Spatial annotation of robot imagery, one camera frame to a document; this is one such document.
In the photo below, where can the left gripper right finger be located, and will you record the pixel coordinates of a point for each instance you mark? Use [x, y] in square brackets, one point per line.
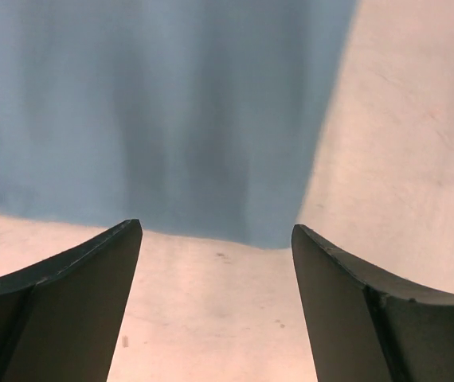
[367, 324]

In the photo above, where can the light blue t-shirt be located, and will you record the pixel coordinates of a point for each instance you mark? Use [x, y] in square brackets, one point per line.
[200, 118]

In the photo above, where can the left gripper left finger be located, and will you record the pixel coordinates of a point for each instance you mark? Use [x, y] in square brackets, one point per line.
[60, 318]

